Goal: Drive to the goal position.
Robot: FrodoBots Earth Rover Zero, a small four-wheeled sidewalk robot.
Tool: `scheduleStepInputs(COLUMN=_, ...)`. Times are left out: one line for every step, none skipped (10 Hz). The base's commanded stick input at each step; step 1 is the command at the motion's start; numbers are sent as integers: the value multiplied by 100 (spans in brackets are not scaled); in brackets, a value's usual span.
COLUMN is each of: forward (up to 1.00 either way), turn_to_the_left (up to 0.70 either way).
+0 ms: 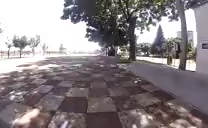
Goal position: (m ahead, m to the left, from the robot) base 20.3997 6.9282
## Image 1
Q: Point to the smooth grey concrete strip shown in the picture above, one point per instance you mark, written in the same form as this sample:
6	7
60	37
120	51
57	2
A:
178	83

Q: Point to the large dark leafy tree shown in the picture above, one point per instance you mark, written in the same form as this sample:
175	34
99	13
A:
108	23

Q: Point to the checkered stone paved path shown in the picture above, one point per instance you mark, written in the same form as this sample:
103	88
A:
92	90

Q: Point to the dark conifer tree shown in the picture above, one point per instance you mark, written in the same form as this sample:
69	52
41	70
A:
158	40

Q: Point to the row of small trees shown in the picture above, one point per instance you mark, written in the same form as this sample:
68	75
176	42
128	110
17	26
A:
20	41

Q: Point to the low fence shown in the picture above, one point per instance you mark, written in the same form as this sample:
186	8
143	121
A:
25	52

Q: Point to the white building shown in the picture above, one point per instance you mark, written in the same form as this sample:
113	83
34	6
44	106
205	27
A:
205	40

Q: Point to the robot's own part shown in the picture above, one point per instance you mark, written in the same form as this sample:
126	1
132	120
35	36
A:
63	125

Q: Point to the tree with pale trunk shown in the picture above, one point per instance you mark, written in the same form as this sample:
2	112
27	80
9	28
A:
182	40

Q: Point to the distant grey building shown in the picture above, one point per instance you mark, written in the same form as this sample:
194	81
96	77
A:
190	35

